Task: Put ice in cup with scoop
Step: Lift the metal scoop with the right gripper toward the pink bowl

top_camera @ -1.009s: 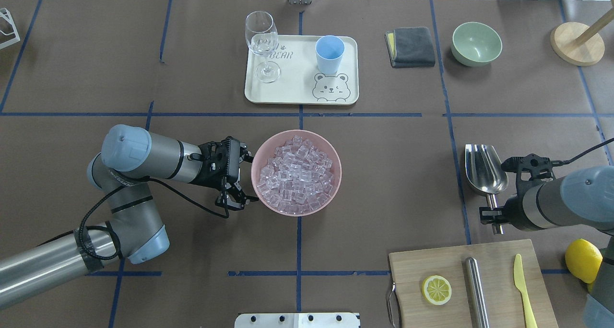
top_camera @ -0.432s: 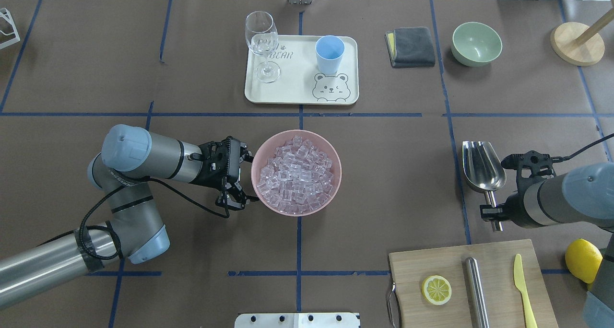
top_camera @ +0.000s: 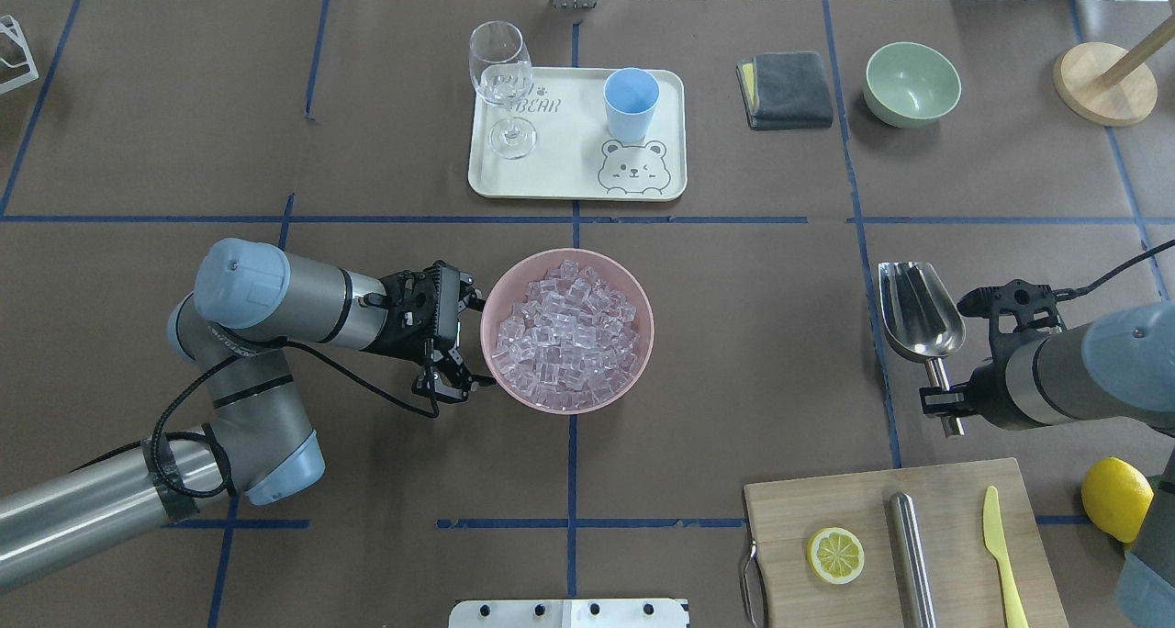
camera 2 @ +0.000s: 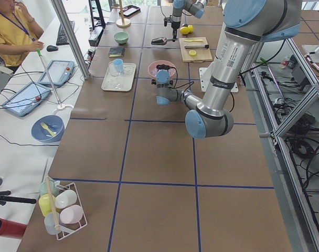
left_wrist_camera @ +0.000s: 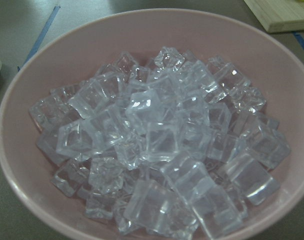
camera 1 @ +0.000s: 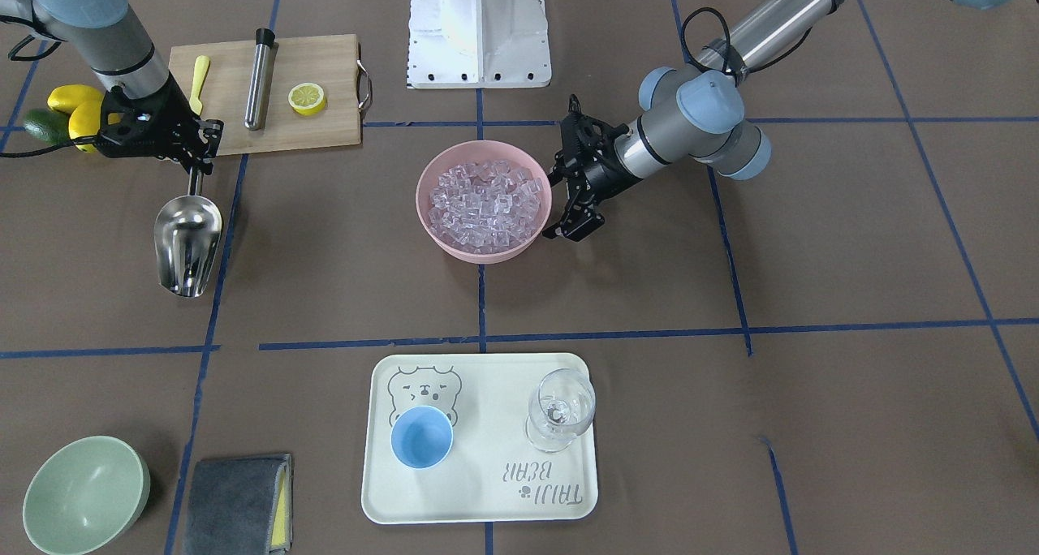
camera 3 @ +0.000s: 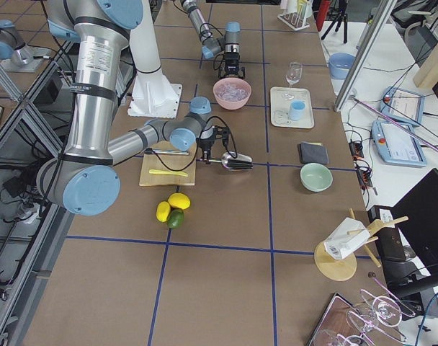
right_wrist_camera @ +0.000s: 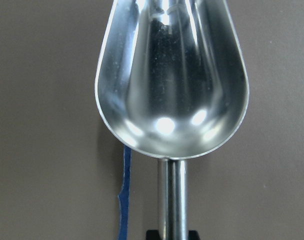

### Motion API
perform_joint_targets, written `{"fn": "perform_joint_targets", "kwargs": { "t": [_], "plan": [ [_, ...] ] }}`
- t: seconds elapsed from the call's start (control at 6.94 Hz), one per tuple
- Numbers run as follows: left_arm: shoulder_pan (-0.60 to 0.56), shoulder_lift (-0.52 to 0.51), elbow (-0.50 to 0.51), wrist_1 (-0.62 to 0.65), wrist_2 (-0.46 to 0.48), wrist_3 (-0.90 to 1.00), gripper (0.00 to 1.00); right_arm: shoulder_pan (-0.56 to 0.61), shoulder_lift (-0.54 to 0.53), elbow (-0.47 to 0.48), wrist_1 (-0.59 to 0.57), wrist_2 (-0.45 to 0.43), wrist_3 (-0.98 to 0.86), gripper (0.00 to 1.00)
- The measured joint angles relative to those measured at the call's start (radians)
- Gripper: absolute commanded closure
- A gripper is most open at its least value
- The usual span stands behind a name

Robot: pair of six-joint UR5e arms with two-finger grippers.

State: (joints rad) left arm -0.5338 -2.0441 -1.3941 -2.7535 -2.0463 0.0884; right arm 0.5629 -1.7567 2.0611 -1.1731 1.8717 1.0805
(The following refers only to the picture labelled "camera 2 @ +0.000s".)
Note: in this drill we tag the clear wine glass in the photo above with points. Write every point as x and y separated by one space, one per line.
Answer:
114 73

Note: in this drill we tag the blue teach pendant far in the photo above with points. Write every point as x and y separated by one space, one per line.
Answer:
60 71

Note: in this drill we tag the yellow plastic fork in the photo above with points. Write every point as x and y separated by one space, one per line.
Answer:
46 127

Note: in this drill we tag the lemon half slice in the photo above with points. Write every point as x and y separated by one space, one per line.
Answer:
192 53

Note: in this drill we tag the wooden round stand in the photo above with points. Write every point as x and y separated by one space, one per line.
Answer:
122 22

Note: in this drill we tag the blue bowl with fork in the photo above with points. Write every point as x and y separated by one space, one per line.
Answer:
55 123

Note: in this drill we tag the cream bear tray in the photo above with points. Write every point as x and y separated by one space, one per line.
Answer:
126 79

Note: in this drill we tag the aluminium frame post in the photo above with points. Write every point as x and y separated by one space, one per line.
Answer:
64 20

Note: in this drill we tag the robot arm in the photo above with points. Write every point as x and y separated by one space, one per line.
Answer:
194 8
246 23

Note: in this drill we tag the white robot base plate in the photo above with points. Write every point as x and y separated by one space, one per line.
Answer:
205 76

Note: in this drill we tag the white plastic cup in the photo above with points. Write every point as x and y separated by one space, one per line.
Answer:
65 199

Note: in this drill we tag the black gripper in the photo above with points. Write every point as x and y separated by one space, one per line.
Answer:
174 25
153 82

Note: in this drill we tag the blue teach pendant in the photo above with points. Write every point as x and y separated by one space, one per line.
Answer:
60 71
26 99

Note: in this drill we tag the pale blue plastic cup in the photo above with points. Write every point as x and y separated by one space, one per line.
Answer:
49 223

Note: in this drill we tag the grey folded cloth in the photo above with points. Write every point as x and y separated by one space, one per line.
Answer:
116 52

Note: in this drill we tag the white wire cup rack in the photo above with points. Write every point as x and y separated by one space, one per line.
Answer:
66 229

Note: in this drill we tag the green tipped white stick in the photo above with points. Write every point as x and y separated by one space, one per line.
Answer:
45 80

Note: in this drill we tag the green bowl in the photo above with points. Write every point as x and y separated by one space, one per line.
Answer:
121 37

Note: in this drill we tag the light blue cup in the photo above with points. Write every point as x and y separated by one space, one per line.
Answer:
118 65

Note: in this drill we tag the metal ice scoop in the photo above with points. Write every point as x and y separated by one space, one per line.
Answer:
162 40

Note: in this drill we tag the red cylinder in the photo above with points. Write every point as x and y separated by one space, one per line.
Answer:
11 229

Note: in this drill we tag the black computer mouse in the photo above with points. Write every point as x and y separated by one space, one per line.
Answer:
51 48

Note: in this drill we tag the yellow plastic knife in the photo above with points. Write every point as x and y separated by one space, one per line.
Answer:
193 40

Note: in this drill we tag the yellow lemon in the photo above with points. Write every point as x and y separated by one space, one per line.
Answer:
184 30
191 28

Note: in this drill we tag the wooden cutting board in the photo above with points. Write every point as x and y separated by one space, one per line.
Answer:
203 55

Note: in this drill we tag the clear ice cubes pile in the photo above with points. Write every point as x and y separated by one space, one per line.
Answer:
154 72

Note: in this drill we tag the pink bowl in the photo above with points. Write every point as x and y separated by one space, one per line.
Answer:
155 66

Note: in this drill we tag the metal rod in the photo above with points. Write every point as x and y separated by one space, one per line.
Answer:
206 46

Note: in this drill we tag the person in yellow shirt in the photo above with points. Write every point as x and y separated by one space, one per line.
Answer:
19 33

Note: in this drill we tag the yellow plastic cup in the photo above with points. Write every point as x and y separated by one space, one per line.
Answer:
44 204

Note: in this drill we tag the blue teach pendant near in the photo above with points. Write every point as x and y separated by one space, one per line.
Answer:
26 99

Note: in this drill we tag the pink plastic cup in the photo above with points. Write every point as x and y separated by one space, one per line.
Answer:
71 214

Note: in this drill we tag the black keyboard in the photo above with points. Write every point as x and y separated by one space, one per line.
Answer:
62 38

